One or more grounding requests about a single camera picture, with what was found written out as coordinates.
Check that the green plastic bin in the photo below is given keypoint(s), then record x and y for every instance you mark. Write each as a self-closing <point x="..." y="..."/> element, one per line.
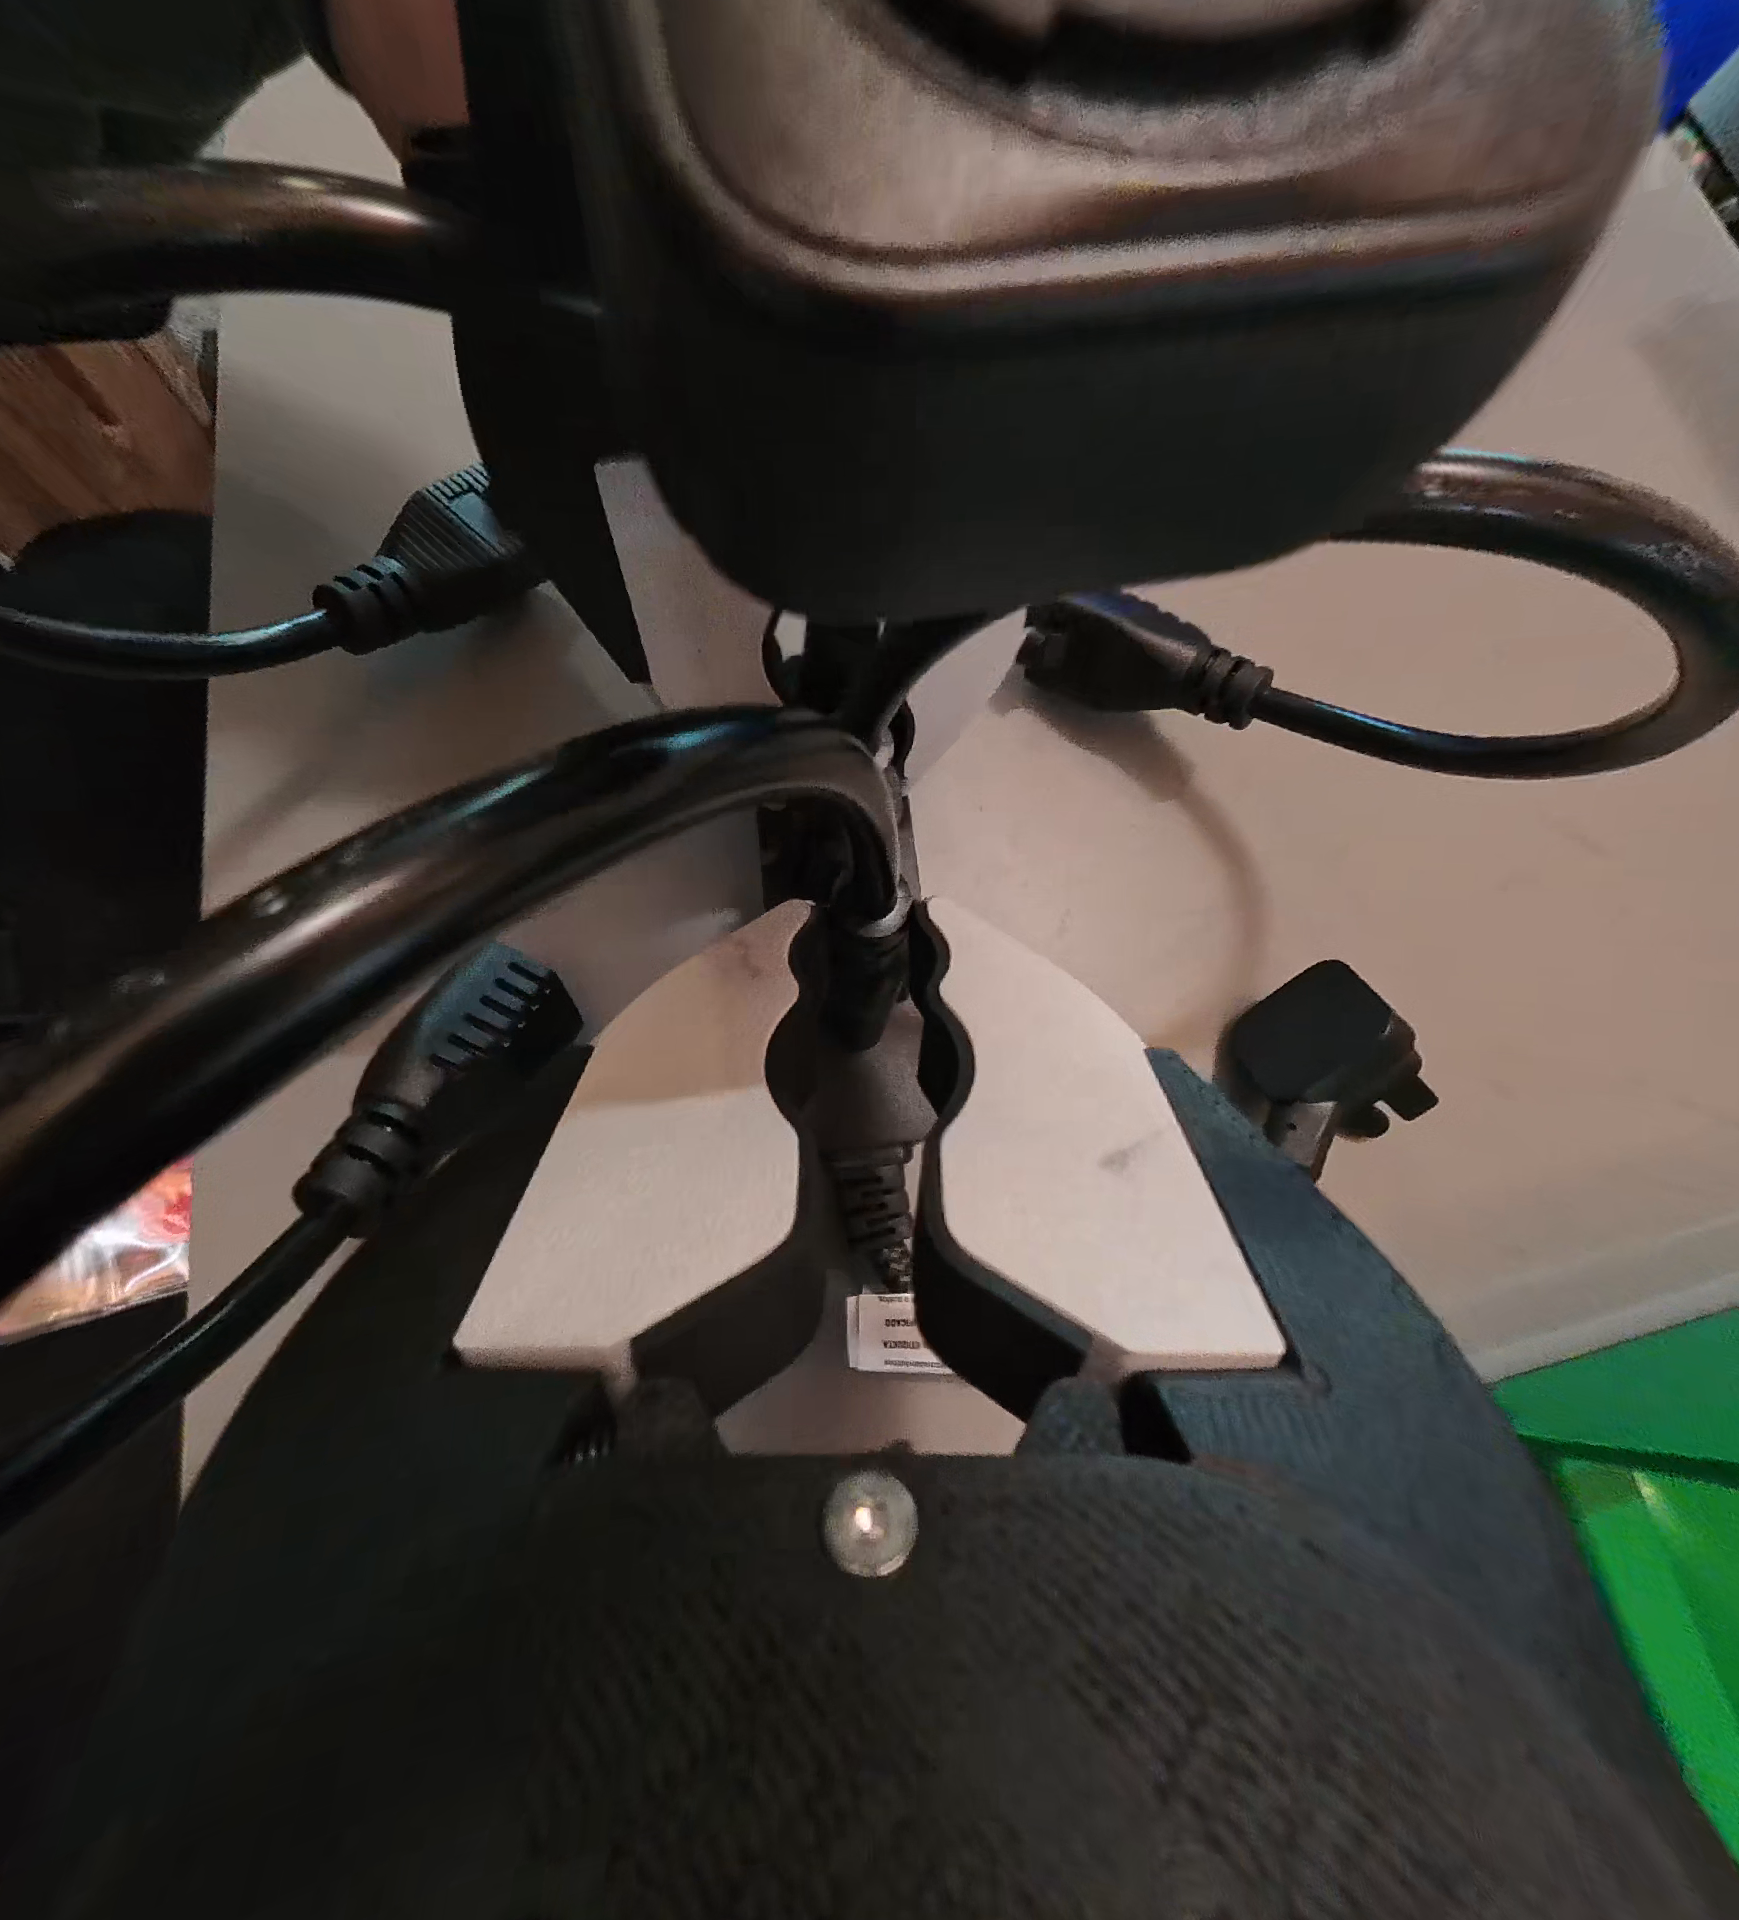
<point x="1710" y="1575"/>

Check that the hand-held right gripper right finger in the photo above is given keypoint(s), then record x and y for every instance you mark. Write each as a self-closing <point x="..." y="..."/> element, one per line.
<point x="1095" y="1201"/>

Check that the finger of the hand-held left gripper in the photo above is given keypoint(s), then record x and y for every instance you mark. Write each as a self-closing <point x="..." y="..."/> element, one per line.
<point x="704" y="647"/>
<point x="967" y="698"/>

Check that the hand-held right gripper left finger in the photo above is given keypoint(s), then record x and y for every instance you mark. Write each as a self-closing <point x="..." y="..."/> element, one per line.
<point x="630" y="1201"/>

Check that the red shiny packet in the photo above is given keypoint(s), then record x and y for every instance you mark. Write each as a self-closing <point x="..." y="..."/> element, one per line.
<point x="104" y="1245"/>

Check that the person's left hand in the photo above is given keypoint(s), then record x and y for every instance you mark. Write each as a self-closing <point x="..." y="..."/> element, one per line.
<point x="398" y="74"/>

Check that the wooden cabinet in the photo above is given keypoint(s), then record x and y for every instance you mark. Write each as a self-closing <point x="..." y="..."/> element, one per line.
<point x="58" y="436"/>

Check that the person's left forearm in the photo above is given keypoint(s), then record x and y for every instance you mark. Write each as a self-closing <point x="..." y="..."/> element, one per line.
<point x="89" y="91"/>

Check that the blue plastic bin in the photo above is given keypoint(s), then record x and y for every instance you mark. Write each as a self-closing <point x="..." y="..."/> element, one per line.
<point x="1723" y="38"/>

